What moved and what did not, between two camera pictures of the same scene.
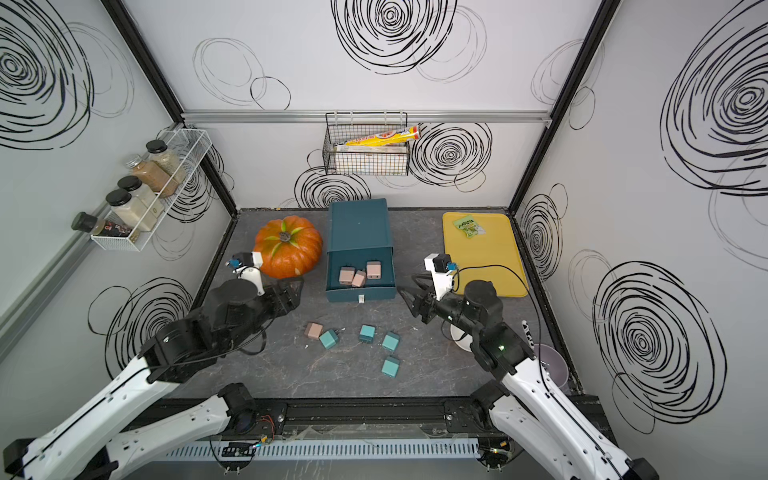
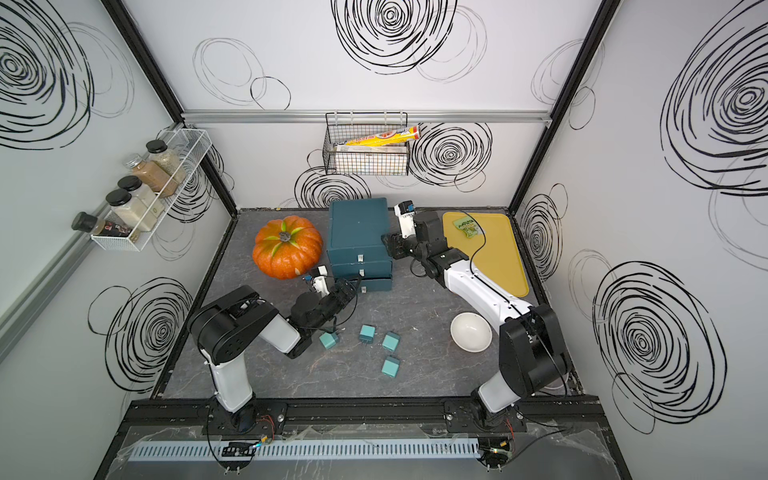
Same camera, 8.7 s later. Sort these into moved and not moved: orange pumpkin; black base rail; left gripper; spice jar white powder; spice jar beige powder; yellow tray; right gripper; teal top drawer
Moved: teal top drawer; left gripper; right gripper
Not moved: yellow tray; black base rail; spice jar beige powder; spice jar white powder; orange pumpkin
